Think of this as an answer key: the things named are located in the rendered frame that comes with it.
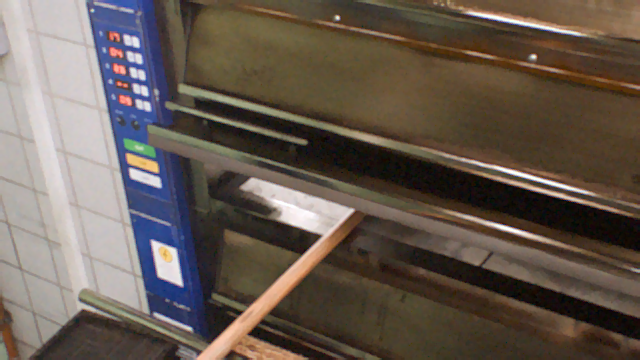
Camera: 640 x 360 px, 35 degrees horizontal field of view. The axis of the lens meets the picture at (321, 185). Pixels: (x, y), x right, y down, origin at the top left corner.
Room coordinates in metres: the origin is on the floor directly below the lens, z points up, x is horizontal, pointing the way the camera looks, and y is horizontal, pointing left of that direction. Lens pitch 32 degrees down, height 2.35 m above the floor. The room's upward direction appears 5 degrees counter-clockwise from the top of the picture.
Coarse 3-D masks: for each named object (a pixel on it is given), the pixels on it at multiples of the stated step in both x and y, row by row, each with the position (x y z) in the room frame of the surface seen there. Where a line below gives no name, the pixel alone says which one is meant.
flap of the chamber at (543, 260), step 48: (240, 144) 1.66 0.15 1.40; (288, 144) 1.66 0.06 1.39; (336, 144) 1.66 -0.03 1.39; (336, 192) 1.45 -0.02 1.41; (432, 192) 1.45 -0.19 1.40; (480, 192) 1.45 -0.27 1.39; (528, 192) 1.44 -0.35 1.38; (480, 240) 1.29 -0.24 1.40; (576, 240) 1.27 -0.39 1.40; (624, 240) 1.27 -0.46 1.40; (624, 288) 1.15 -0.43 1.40
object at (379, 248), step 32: (224, 192) 1.85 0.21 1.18; (256, 224) 1.76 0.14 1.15; (288, 224) 1.71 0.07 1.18; (320, 224) 1.70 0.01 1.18; (352, 256) 1.62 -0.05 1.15; (384, 256) 1.57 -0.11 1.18; (416, 256) 1.56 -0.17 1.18; (448, 288) 1.49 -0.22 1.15; (480, 288) 1.45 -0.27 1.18; (512, 288) 1.44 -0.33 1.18; (544, 288) 1.43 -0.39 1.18; (544, 320) 1.38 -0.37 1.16; (576, 320) 1.34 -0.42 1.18; (608, 320) 1.33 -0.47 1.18
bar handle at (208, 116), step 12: (168, 108) 1.73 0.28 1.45; (180, 108) 1.71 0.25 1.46; (192, 108) 1.70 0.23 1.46; (204, 120) 1.68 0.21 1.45; (216, 120) 1.66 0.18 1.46; (228, 120) 1.65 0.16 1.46; (240, 120) 1.64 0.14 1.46; (204, 132) 1.68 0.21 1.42; (252, 132) 1.61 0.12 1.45; (264, 132) 1.60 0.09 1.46; (276, 132) 1.58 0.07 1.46; (300, 144) 1.55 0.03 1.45
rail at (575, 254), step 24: (192, 144) 1.64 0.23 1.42; (216, 144) 1.61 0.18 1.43; (264, 168) 1.55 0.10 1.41; (288, 168) 1.51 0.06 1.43; (360, 192) 1.43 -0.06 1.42; (384, 192) 1.41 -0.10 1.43; (432, 216) 1.34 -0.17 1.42; (456, 216) 1.32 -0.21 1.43; (504, 240) 1.27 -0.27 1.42; (528, 240) 1.25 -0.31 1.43; (552, 240) 1.24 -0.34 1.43; (600, 264) 1.18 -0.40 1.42; (624, 264) 1.16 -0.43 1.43
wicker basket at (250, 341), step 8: (248, 336) 1.75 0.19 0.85; (240, 344) 1.76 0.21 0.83; (248, 344) 1.74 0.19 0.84; (256, 344) 1.73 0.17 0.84; (264, 344) 1.72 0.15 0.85; (272, 344) 1.73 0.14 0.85; (240, 352) 1.75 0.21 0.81; (248, 352) 1.74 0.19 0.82; (256, 352) 1.73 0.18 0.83; (264, 352) 1.72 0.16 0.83; (272, 352) 1.71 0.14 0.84; (280, 352) 1.69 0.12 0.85; (288, 352) 1.69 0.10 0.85
